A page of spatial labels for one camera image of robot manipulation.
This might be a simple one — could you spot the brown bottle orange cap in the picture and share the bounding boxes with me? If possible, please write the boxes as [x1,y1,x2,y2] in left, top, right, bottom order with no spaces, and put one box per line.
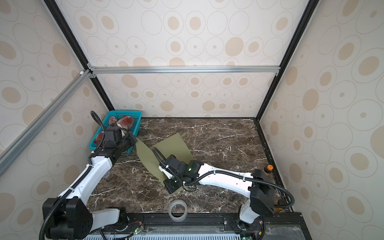
[264,165,274,174]

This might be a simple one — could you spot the horizontal aluminium rail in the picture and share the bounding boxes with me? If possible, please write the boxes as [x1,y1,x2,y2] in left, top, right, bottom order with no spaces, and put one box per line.
[91,66,280,74]

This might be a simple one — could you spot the red plaid skirt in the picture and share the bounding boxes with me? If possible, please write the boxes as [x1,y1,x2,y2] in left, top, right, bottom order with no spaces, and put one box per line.
[93,115,136,147]

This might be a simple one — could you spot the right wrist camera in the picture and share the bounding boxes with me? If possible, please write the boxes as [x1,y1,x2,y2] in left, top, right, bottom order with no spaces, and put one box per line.
[159,155,187,179]

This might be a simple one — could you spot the teal plastic basket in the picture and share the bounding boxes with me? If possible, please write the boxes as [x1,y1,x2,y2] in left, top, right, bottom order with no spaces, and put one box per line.
[89,110,143,150]

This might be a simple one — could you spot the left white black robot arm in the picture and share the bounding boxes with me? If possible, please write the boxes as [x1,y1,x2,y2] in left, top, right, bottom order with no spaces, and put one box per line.
[39,133,137,240]

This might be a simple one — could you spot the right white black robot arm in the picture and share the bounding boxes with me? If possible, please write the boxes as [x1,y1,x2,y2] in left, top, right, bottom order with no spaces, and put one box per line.
[159,156,295,224]

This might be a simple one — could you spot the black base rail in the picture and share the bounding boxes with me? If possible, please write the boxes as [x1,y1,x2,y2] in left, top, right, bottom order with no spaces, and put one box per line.
[86,213,311,240]

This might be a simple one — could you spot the clear tape roll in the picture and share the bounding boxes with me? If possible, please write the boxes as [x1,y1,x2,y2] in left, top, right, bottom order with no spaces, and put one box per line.
[168,200,188,223]

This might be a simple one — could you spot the left slanted aluminium rail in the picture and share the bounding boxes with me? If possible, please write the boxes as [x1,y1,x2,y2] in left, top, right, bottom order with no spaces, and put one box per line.
[1,70,91,175]

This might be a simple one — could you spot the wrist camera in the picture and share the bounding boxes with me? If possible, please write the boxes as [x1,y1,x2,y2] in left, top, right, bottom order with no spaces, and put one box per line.
[104,126,124,148]
[159,155,187,179]

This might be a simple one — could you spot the olive green skirt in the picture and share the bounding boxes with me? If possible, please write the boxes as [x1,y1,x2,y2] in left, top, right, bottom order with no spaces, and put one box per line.
[136,133,194,188]

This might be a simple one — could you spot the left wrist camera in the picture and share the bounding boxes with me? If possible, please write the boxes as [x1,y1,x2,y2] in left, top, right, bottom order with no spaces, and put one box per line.
[104,126,124,148]

